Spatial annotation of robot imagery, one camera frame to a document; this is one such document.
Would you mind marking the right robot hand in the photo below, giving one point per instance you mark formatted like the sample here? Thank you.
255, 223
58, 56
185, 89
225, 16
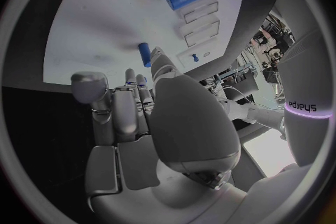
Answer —
183, 123

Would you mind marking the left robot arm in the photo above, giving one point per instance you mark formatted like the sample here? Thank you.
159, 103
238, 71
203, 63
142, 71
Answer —
265, 116

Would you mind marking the white task board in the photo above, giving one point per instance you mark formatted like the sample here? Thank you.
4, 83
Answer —
112, 18

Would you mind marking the small blue plug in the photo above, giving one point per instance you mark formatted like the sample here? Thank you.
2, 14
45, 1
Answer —
195, 58

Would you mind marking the workshop desk with equipment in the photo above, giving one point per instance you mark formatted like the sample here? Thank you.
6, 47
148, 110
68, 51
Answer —
244, 81

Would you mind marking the blue peg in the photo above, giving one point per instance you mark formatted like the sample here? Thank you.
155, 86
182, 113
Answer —
144, 53

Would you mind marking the person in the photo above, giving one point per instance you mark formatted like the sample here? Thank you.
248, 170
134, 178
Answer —
263, 42

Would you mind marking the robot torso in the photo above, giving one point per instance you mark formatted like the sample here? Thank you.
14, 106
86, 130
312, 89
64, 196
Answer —
301, 81

